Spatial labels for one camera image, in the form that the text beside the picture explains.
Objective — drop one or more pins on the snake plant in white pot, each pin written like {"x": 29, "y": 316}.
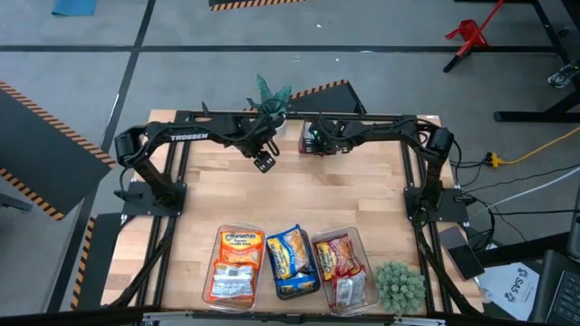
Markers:
{"x": 267, "y": 90}

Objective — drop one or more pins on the blue floor mat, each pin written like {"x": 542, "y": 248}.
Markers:
{"x": 74, "y": 6}

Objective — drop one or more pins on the silver foil snack packet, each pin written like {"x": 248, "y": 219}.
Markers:
{"x": 348, "y": 290}

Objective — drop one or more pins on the black aluminium table frame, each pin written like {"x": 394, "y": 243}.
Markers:
{"x": 186, "y": 115}

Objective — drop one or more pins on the person's shoe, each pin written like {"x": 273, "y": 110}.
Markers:
{"x": 564, "y": 77}

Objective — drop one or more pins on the clear plastic bin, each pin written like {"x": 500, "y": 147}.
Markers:
{"x": 369, "y": 290}
{"x": 208, "y": 299}

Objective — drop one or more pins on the orange Maruchan ramen pack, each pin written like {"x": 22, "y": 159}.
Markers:
{"x": 241, "y": 249}
{"x": 232, "y": 283}

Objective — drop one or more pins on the white printed paper sheet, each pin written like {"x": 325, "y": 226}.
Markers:
{"x": 512, "y": 290}

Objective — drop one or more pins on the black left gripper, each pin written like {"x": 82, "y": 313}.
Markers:
{"x": 260, "y": 142}

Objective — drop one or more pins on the small pale green bushy plant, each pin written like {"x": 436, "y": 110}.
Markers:
{"x": 401, "y": 287}

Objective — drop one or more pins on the black desk frame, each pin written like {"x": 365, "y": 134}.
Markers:
{"x": 534, "y": 116}

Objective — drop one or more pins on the dark grey tablet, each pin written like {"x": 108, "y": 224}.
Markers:
{"x": 462, "y": 256}

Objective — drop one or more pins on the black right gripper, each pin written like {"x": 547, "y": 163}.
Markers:
{"x": 322, "y": 138}

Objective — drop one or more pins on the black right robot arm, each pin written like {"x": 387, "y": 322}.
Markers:
{"x": 435, "y": 145}

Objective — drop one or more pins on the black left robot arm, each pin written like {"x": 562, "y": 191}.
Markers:
{"x": 154, "y": 136}

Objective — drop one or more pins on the blue Maruchan ramen pack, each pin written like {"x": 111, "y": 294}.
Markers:
{"x": 287, "y": 253}
{"x": 296, "y": 284}

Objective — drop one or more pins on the black hazard-striped floor mat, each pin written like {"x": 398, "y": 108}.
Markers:
{"x": 254, "y": 3}
{"x": 97, "y": 253}
{"x": 326, "y": 99}
{"x": 36, "y": 149}

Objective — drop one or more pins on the black laptop keyboard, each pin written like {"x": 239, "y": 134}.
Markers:
{"x": 562, "y": 294}

